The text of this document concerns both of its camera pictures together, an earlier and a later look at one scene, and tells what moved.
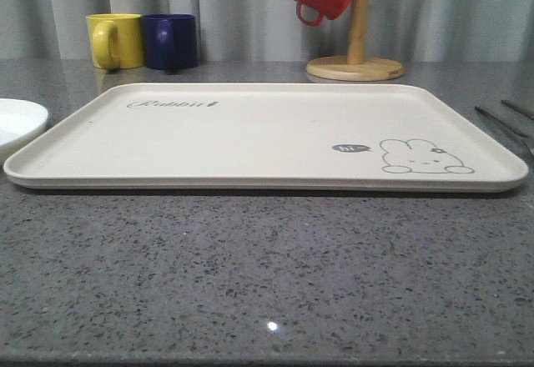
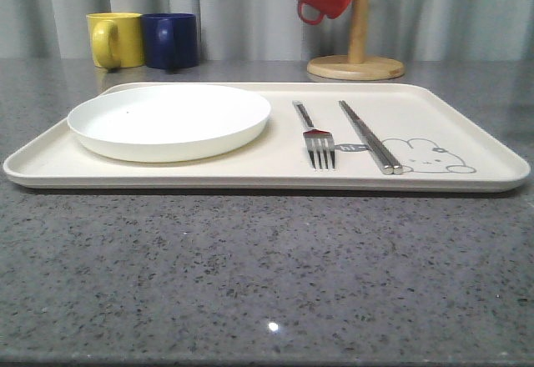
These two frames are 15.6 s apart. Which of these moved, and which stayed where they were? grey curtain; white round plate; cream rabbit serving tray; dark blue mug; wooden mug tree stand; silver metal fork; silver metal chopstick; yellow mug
Moved: silver metal fork; white round plate; silver metal chopstick
Stayed: dark blue mug; cream rabbit serving tray; wooden mug tree stand; yellow mug; grey curtain
